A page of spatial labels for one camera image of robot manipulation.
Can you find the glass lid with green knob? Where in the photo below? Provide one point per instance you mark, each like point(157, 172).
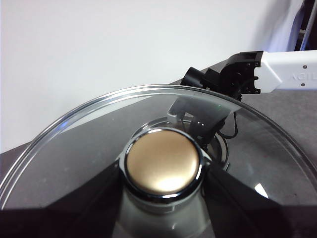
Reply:
point(161, 163)

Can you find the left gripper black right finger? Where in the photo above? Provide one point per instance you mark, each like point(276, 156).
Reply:
point(247, 213)

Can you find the grey metal frame post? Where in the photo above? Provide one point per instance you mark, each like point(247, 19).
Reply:
point(306, 24)

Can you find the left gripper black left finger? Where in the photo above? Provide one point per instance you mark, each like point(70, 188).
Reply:
point(74, 213)

